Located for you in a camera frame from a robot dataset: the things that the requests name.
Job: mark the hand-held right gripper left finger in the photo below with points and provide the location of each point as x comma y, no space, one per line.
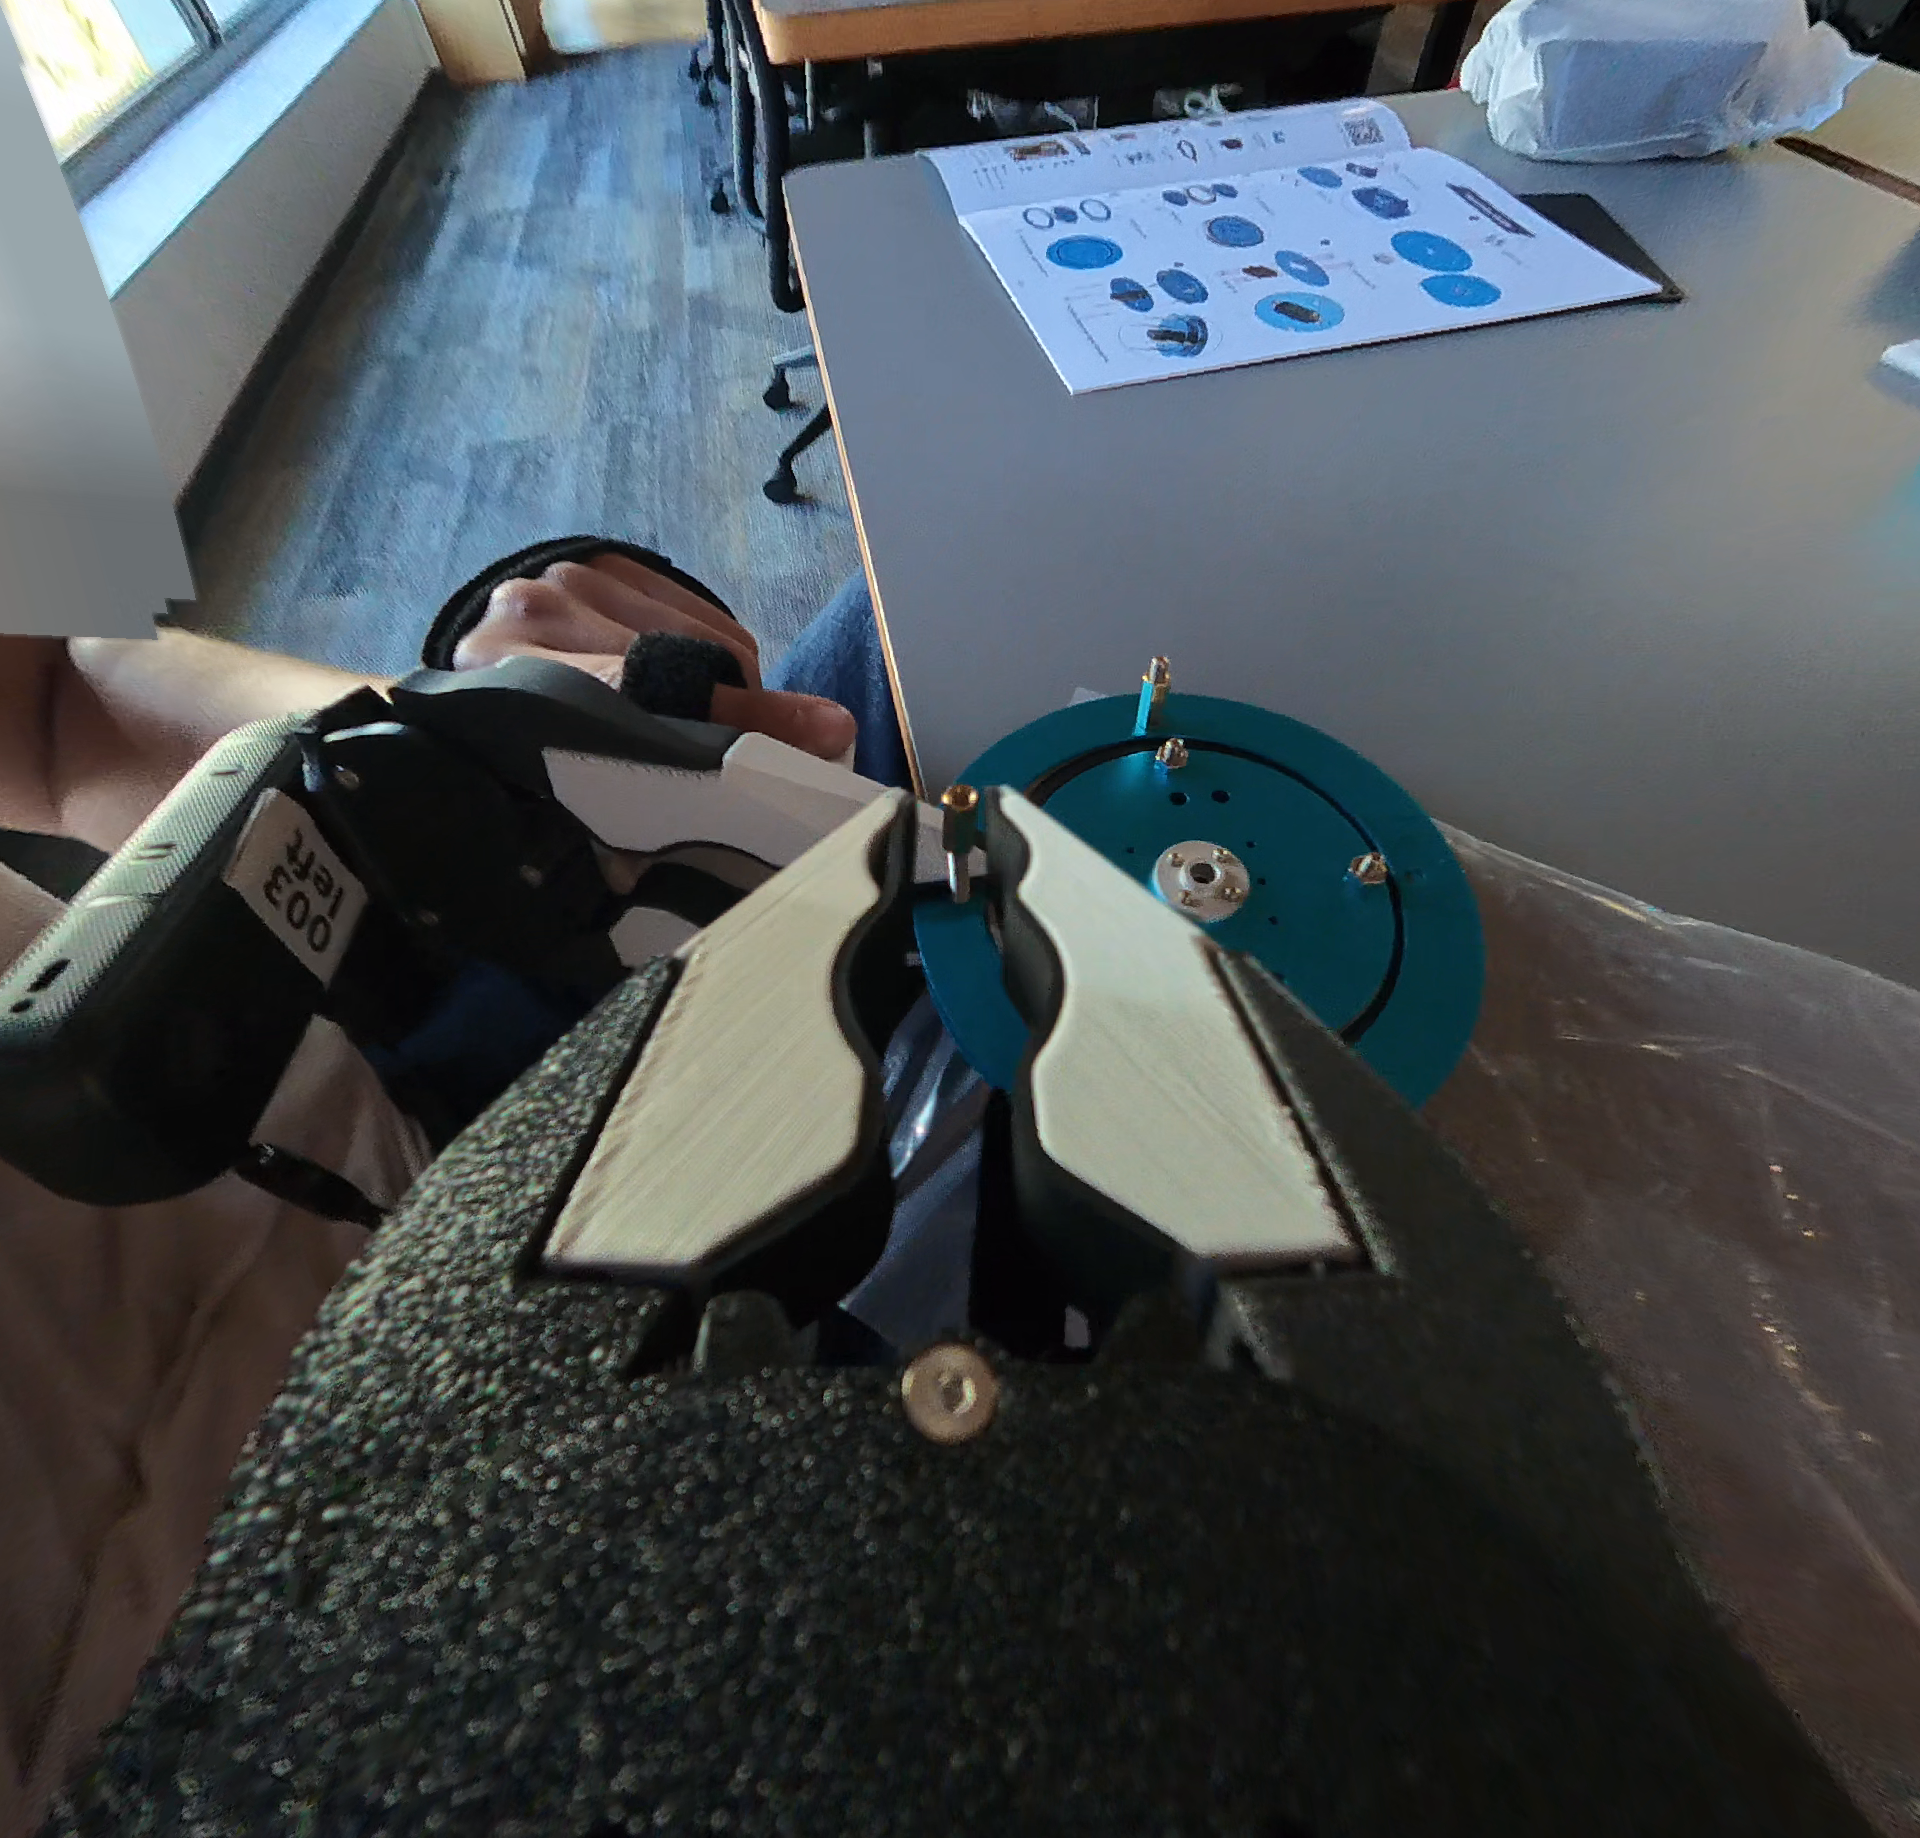
722,1104

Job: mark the person's left hand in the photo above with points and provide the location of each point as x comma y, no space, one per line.
570,616

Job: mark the person's tan trousers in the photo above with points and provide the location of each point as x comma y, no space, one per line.
152,1344

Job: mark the black rolling chair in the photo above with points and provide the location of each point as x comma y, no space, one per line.
765,143

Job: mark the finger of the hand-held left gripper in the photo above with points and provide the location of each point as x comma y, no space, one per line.
675,915
707,803

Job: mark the grey desk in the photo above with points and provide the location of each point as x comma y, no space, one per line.
1352,548

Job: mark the white plastic bag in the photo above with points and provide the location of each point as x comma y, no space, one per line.
1652,54

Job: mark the clear plastic sheet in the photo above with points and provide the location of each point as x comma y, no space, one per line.
1727,1118

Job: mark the printed instruction sheet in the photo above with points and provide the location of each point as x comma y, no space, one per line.
1290,249

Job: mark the blue round turntable base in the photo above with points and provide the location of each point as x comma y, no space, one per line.
1320,969

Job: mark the person's left forearm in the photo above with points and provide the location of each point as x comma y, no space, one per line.
122,729

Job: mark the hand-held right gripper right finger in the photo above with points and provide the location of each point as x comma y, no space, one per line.
1187,1104

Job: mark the large window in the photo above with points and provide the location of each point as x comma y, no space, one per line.
152,23

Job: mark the brass standoff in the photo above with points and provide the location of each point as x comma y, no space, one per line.
960,834

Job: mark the white foam sheet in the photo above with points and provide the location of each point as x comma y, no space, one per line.
1902,374

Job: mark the wooden background tables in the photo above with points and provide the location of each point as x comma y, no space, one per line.
1127,9

